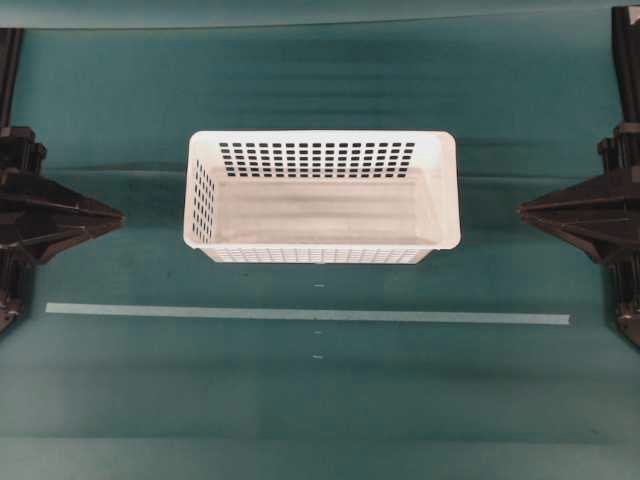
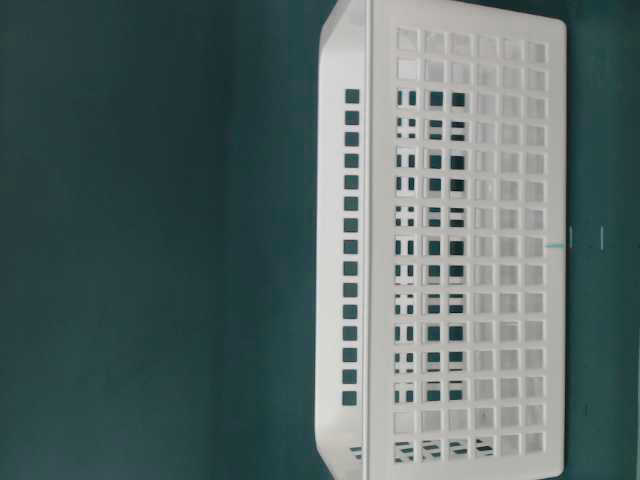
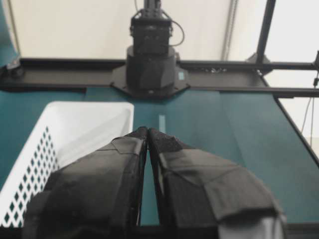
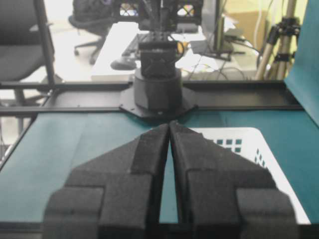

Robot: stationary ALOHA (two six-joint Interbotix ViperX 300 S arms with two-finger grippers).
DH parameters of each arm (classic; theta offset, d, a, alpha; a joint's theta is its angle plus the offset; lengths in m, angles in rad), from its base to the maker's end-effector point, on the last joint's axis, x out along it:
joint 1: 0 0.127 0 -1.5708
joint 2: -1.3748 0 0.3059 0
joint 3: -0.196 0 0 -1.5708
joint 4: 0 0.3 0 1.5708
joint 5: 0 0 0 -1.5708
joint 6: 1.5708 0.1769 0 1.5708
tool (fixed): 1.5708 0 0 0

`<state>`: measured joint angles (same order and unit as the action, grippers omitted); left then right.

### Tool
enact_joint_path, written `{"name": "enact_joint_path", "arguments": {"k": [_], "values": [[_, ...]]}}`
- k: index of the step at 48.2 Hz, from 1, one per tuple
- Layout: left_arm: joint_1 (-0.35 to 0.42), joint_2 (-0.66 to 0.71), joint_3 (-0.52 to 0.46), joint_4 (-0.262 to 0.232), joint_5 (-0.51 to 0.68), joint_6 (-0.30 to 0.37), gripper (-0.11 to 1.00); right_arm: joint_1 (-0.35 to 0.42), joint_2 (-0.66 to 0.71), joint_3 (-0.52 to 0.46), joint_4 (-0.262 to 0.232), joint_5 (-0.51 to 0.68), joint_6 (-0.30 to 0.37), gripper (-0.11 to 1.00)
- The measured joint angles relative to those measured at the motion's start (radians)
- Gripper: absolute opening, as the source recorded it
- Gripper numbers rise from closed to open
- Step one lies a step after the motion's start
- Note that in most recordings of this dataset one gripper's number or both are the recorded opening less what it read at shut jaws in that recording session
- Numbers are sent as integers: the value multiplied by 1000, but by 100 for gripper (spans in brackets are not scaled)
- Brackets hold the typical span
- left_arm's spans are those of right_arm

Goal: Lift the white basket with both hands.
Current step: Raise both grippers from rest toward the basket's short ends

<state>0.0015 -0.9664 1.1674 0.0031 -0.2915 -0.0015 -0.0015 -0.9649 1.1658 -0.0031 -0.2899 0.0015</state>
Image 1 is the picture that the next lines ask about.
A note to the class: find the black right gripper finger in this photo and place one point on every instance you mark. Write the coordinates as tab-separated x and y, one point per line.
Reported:
604	243
611	197

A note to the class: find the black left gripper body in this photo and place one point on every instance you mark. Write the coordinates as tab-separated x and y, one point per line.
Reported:
20	152

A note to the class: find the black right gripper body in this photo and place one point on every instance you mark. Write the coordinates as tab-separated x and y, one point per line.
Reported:
620	154

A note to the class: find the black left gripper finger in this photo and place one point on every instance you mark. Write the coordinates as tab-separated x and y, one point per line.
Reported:
40	192
38	249

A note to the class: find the white perforated plastic basket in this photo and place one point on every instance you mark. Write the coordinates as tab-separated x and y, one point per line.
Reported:
321	196

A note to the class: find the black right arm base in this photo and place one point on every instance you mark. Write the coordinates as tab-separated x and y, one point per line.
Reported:
625	276

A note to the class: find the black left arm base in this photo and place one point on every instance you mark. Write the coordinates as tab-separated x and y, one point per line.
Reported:
17	276

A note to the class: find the pale tape strip on table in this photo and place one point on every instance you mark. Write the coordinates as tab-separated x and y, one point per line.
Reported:
307	314

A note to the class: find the black right frame post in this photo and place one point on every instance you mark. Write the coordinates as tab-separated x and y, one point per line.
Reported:
625	46

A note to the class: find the black frame post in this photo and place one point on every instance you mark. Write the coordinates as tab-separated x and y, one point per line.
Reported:
11	40
625	46

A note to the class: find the black left frame post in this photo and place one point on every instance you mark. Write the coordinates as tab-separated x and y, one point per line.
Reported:
11	40

